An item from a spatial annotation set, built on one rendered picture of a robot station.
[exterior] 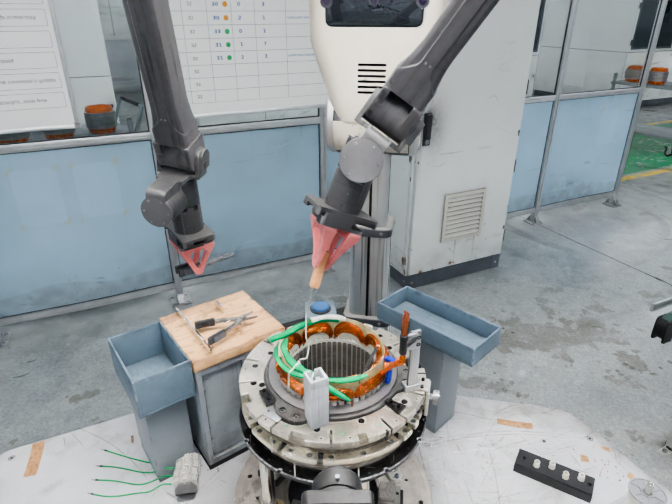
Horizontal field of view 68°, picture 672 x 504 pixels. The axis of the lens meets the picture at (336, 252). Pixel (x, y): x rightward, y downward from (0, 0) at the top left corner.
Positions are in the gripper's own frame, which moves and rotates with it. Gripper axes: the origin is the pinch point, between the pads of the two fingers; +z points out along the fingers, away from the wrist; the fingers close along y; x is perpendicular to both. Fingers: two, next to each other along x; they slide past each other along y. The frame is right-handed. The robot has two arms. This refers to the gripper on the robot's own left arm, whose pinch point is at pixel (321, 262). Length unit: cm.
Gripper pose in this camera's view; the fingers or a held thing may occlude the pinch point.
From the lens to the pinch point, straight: 76.9
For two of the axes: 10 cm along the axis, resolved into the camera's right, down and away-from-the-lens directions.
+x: -3.5, -3.6, 8.6
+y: 8.7, 2.1, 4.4
